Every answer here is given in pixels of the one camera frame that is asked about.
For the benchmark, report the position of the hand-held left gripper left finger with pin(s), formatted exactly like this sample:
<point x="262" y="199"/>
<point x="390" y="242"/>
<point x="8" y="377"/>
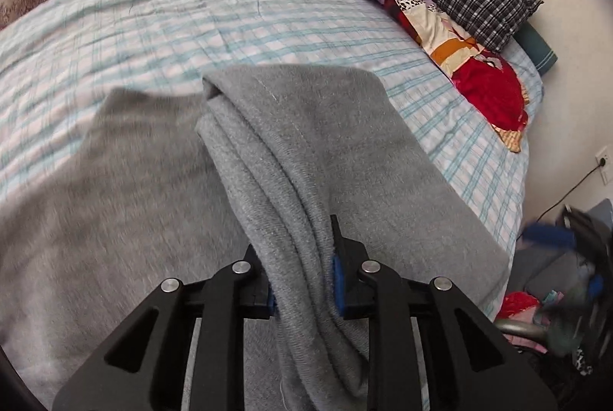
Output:
<point x="258" y="296"/>

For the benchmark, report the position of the red cloth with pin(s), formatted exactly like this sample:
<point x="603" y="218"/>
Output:
<point x="519" y="305"/>

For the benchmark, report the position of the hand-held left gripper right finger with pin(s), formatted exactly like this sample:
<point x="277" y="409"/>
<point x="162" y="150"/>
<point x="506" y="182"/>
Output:
<point x="342" y="286"/>

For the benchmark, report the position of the teal cushion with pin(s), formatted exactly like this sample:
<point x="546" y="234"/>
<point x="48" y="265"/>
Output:
<point x="536" y="49"/>

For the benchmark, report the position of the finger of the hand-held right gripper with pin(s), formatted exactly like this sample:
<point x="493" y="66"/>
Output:
<point x="596" y="286"/>
<point x="550" y="236"/>

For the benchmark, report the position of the bed with plaid sheet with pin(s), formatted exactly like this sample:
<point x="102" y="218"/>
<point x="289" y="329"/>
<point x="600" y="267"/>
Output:
<point x="143" y="32"/>

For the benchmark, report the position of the grey blanket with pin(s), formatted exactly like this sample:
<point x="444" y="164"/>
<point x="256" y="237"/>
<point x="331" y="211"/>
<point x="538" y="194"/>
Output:
<point x="119" y="200"/>

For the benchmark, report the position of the grey clothing pile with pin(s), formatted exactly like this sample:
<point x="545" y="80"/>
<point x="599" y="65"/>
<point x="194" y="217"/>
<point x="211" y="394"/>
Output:
<point x="541" y="269"/>

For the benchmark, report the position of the white wall socket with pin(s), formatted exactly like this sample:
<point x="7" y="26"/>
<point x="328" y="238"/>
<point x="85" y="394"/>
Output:
<point x="604" y="164"/>

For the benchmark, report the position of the colourful floral quilt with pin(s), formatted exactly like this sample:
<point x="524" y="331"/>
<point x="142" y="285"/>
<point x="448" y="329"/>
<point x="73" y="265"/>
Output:
<point x="488" y="90"/>

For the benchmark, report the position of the grey metal bar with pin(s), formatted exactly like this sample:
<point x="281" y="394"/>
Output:
<point x="519" y="328"/>

